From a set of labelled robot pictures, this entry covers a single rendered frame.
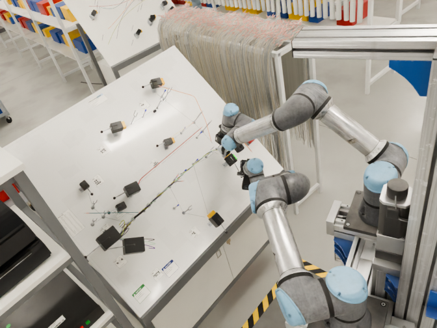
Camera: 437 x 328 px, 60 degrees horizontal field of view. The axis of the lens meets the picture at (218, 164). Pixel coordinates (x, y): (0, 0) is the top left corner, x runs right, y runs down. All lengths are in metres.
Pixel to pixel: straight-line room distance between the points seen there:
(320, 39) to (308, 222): 2.36
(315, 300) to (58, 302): 1.10
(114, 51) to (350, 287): 4.00
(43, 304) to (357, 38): 1.57
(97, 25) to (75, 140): 2.95
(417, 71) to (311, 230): 2.32
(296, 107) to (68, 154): 1.13
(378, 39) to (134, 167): 1.41
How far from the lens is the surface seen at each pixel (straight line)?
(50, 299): 1.86
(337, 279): 1.21
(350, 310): 1.24
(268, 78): 2.49
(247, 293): 2.86
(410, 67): 0.96
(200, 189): 2.08
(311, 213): 3.26
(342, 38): 0.97
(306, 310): 1.19
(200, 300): 2.27
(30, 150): 2.02
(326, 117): 1.59
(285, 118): 1.51
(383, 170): 1.54
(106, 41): 4.75
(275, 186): 1.40
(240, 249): 2.36
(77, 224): 1.91
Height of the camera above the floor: 2.40
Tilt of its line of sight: 38 degrees down
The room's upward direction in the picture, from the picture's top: 15 degrees counter-clockwise
